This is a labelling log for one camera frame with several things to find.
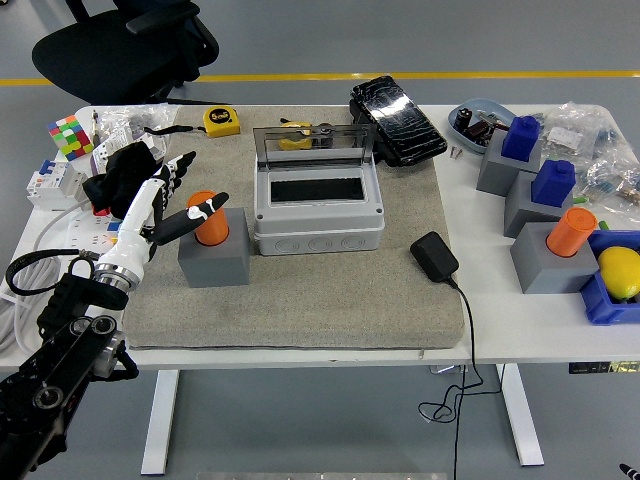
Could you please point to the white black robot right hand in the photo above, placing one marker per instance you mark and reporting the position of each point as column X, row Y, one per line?
column 629, row 471

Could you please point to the black power adapter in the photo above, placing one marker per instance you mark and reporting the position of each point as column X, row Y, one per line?
column 434, row 255

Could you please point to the clear bag of resistors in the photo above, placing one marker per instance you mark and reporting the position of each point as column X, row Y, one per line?
column 615, row 175

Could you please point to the white table leg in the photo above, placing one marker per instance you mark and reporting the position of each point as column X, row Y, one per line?
column 160, row 425
column 520, row 415

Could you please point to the clear bag of white parts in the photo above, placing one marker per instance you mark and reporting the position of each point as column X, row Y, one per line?
column 565, row 132

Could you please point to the Rubik's cube white face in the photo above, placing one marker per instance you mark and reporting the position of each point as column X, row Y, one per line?
column 70, row 137

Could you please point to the blue-grey dish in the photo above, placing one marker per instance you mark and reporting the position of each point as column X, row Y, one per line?
column 480, row 107

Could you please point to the black office chair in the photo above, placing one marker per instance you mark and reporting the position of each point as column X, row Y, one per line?
column 110, row 50

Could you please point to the orange cylinder battery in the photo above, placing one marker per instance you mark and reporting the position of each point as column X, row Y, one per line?
column 570, row 235
column 210, row 231

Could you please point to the white circuit breaker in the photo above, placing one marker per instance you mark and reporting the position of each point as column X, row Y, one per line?
column 50, row 185

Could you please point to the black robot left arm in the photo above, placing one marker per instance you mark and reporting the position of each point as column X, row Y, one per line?
column 55, row 345

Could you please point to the black capacitor in dish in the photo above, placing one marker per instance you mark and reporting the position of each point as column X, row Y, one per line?
column 462, row 118

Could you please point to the yellow lemon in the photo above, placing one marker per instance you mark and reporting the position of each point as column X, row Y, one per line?
column 620, row 272

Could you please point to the white power strip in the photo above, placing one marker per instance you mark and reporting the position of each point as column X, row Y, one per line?
column 82, row 235

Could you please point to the small red object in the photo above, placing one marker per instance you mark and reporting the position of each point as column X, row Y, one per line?
column 101, row 212

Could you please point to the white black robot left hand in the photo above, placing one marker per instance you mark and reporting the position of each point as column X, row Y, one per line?
column 135, row 215

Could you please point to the white purple packet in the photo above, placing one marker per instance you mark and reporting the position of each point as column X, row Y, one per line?
column 98, row 152

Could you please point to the grey plastic box clear lid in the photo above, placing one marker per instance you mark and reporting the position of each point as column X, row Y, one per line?
column 320, row 220

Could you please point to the black cloth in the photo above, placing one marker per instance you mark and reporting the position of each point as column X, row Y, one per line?
column 120, row 175

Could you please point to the clear plastic bag with parts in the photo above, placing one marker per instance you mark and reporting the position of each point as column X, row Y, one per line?
column 130, row 120

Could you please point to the yellow square tape measure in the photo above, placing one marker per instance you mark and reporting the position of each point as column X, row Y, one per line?
column 221, row 121

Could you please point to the blue battery block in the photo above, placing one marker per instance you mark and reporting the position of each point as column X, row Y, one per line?
column 552, row 185
column 522, row 140

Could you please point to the black table control panel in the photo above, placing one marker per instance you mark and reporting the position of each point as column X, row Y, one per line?
column 600, row 368

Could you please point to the grey-brown mat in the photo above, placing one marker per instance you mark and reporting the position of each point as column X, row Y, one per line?
column 300, row 300

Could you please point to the black foil-wrapped device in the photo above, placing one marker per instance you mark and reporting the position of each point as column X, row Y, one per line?
column 400, row 120

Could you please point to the yellow round tape measure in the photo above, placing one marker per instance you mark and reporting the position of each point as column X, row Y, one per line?
column 295, row 144

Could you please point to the grey block holder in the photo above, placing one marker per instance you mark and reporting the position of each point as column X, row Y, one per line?
column 520, row 210
column 495, row 170
column 545, row 270

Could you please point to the grey block with round hole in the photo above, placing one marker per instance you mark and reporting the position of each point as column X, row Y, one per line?
column 215, row 265

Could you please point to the blue plastic bin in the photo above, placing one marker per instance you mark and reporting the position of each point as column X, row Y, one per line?
column 600, row 300

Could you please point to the brown electronic parts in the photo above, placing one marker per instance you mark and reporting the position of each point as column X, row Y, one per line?
column 477, row 131

